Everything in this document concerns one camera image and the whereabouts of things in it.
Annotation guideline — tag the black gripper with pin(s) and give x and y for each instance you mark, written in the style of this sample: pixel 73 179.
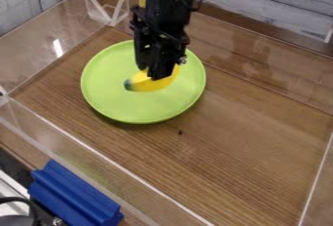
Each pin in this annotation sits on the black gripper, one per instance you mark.
pixel 159 36

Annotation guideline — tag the yellow toy banana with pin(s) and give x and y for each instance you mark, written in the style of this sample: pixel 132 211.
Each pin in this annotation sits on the yellow toy banana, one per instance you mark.
pixel 142 83

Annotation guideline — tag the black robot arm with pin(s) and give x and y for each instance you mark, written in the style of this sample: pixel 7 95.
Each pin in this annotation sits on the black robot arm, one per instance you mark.
pixel 160 39

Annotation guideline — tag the green round plate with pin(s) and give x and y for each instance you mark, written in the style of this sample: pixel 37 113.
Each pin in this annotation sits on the green round plate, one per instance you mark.
pixel 101 78

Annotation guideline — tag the blue plastic clamp block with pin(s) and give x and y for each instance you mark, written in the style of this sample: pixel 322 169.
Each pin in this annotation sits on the blue plastic clamp block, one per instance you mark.
pixel 71 198

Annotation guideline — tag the clear acrylic triangle bracket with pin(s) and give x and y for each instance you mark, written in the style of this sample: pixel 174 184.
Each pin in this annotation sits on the clear acrylic triangle bracket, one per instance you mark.
pixel 110 15

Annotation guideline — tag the clear acrylic front wall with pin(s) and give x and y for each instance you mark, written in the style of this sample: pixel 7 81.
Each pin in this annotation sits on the clear acrylic front wall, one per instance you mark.
pixel 36 142

